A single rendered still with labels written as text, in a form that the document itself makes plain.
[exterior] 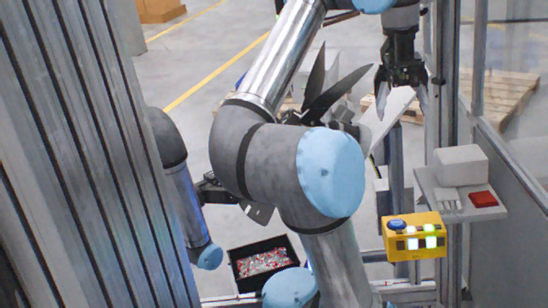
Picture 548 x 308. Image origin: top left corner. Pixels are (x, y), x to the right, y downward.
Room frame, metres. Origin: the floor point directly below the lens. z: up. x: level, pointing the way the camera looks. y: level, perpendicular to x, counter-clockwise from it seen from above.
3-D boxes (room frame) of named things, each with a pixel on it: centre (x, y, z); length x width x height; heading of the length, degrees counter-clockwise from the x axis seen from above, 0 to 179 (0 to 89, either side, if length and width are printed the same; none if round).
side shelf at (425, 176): (1.63, -0.63, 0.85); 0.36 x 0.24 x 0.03; 175
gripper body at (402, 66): (1.01, -0.28, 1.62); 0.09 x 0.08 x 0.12; 175
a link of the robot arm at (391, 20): (1.01, -0.28, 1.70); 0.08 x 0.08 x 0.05
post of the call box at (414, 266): (1.17, -0.33, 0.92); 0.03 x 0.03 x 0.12; 85
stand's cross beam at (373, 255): (1.67, -0.30, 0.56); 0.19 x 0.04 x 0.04; 85
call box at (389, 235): (1.17, -0.33, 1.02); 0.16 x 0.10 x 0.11; 85
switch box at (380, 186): (1.75, -0.42, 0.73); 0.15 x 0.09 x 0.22; 85
